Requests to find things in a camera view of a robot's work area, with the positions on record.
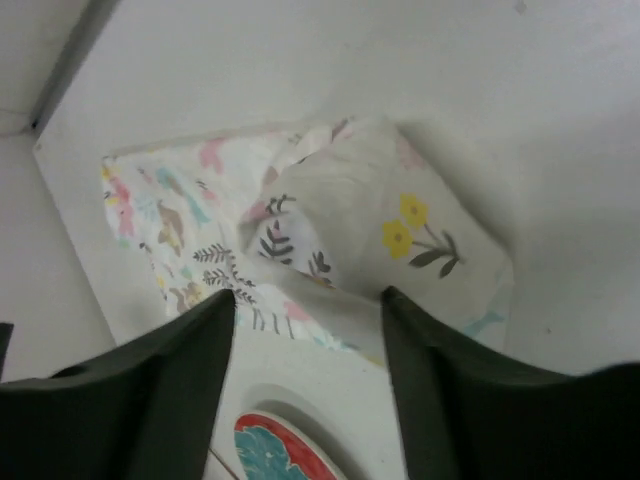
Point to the floral white cloth napkin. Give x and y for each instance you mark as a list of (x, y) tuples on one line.
[(308, 228)]

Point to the red and teal plate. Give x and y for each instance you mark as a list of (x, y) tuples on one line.
[(271, 447)]

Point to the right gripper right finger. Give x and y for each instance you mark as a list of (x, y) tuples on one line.
[(466, 411)]

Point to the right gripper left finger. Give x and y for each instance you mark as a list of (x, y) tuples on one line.
[(144, 410)]

